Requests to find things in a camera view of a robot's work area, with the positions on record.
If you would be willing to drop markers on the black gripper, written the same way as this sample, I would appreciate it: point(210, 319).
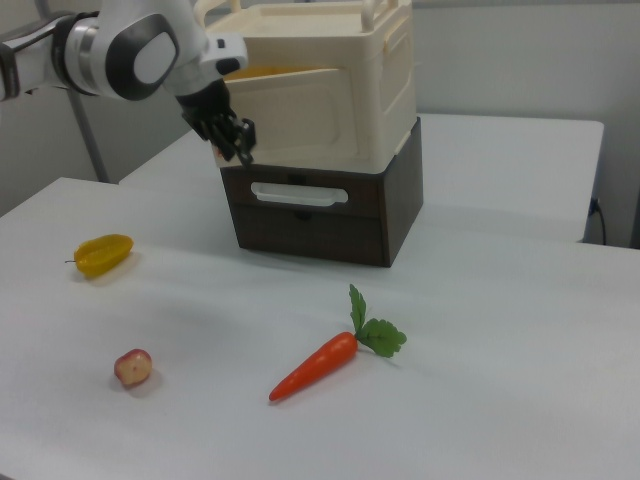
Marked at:
point(210, 112)

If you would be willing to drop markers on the cream cabinet door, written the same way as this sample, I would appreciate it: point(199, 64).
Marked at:
point(300, 115)

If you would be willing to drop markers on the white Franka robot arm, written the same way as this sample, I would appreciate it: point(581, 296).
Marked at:
point(145, 55)

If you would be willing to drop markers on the cream plastic cabinet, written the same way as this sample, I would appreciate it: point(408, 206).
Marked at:
point(385, 60)

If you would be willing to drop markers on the grey metal pole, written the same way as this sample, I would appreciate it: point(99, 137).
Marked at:
point(90, 140)

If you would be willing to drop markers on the dark brown wooden drawer box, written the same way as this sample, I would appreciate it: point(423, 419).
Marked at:
point(395, 200)

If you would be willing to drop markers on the yellow toy starfruit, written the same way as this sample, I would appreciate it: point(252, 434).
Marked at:
point(102, 254)

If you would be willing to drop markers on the orange toy carrot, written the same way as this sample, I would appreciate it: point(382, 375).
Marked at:
point(315, 365)

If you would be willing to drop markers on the red toy apple slice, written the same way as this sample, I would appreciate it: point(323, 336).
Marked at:
point(132, 368)

